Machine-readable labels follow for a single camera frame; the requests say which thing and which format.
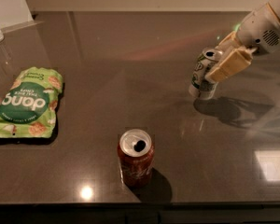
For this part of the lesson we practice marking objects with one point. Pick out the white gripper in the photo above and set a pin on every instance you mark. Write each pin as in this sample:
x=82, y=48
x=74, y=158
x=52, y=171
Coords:
x=260, y=31

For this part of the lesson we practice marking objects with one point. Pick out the silver green 7up can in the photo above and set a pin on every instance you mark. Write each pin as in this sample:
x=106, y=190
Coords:
x=199, y=87

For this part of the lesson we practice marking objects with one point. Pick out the red coke can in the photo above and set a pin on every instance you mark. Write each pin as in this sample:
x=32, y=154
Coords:
x=136, y=156

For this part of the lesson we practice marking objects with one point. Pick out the green dang chips bag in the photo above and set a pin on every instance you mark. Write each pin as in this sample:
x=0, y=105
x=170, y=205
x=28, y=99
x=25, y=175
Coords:
x=29, y=108

